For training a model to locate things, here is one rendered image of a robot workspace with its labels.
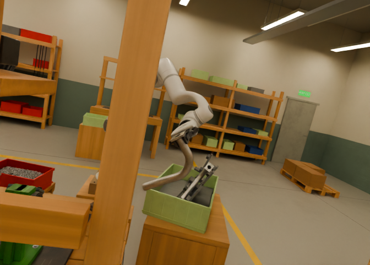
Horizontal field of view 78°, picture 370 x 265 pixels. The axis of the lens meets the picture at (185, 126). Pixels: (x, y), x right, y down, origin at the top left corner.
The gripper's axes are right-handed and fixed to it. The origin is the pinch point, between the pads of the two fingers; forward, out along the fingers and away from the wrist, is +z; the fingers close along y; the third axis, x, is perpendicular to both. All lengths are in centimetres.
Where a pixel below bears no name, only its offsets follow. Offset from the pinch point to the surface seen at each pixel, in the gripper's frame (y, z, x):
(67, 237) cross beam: -21.5, 40.2, -0.9
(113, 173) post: -8.6, 31.3, -7.5
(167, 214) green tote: -45, -38, 48
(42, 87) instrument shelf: -19.6, 22.4, -35.4
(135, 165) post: -3.3, 29.6, -6.9
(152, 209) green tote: -53, -39, 42
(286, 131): 98, -660, 287
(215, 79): -19, -548, 25
